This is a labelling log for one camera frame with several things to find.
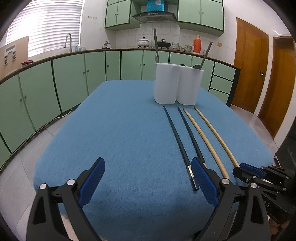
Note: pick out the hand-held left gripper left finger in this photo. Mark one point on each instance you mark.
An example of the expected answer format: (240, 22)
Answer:
(91, 183)

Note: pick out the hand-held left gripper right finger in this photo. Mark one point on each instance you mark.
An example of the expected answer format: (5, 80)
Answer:
(204, 180)

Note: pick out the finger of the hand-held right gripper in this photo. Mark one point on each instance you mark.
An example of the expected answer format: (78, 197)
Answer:
(242, 175)
(251, 168)

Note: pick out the bamboo chopstick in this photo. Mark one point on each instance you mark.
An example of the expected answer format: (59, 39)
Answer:
(217, 134)
(203, 136)

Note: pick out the dark blue chopstick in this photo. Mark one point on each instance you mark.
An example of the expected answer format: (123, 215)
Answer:
(189, 132)
(175, 134)

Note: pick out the white two-compartment utensil holder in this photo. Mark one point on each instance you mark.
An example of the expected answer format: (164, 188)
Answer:
(175, 85)

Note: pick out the black spoon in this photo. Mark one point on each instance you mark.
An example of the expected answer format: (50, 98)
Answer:
(196, 67)

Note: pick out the grey chopstick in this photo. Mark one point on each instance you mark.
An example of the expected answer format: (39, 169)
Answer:
(155, 41)
(206, 52)

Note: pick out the dark cloth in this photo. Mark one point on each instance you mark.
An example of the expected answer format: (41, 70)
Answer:
(288, 148)

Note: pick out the blue felt mat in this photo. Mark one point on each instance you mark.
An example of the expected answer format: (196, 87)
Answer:
(120, 139)

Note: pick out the wooden door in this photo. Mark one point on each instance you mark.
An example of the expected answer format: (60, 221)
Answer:
(249, 64)
(279, 88)

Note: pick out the green base cabinets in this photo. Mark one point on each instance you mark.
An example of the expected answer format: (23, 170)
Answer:
(69, 78)

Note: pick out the patterned ceramic cup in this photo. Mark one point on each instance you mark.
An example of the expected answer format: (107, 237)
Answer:
(188, 48)

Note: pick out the orange thermos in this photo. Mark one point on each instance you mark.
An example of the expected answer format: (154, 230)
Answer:
(197, 45)

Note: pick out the bottles beside faucet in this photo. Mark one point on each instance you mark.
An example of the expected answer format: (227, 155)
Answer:
(79, 48)

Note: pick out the red cloth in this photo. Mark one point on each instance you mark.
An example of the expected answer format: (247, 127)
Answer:
(27, 62)

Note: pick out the stack of bowls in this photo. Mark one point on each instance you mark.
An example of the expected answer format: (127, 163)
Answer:
(175, 46)

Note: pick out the steel kettle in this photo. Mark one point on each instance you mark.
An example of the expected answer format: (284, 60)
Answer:
(106, 44)

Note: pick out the black wok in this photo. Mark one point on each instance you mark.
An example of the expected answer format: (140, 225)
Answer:
(165, 44)

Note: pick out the brown cardboard board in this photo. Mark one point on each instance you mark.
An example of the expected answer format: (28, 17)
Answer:
(22, 58)

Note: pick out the steel kitchen faucet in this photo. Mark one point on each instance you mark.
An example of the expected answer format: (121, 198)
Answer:
(68, 38)

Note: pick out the white lidded pot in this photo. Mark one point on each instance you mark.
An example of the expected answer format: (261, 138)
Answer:
(143, 42)

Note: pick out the white window blind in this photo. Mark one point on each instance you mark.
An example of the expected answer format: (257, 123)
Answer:
(46, 23)

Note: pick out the black range hood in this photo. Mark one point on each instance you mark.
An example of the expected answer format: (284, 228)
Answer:
(153, 15)

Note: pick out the blue box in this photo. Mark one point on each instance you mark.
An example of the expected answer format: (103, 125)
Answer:
(155, 5)

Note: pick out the green wall cabinets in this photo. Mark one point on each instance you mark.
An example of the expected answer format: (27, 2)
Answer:
(203, 14)

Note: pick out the wall outlets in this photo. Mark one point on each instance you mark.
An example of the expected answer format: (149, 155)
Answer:
(92, 17)

